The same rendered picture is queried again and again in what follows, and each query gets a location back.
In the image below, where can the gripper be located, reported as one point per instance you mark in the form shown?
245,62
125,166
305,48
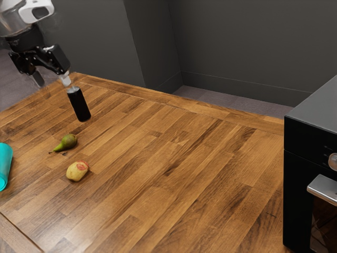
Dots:
25,42

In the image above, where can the green pear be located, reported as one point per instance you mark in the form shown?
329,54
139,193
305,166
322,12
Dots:
67,142

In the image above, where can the yellow red apple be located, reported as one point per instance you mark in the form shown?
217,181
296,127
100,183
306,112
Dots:
77,170

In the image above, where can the black oven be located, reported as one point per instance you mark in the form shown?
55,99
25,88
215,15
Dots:
312,168

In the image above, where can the teal cup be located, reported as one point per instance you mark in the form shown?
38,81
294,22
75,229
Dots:
4,166

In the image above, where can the black can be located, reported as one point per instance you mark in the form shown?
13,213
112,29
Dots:
78,104

